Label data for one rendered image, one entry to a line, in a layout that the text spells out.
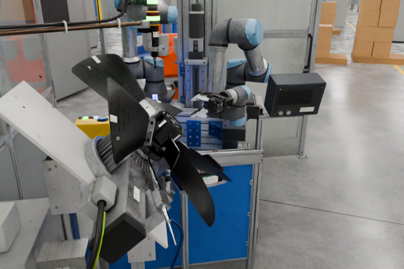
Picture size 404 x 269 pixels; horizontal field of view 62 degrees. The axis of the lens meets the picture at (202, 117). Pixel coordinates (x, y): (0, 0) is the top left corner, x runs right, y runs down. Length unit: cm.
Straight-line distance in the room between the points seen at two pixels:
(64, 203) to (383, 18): 861
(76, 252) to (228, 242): 107
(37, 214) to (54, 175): 30
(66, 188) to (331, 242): 195
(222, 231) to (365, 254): 105
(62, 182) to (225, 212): 105
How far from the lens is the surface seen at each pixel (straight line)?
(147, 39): 114
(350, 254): 260
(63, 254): 126
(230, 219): 200
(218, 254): 214
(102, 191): 91
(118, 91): 91
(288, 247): 252
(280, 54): 325
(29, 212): 146
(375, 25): 920
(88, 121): 164
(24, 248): 129
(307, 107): 177
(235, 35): 157
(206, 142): 209
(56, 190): 119
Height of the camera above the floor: 164
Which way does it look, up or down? 21 degrees down
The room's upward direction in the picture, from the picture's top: straight up
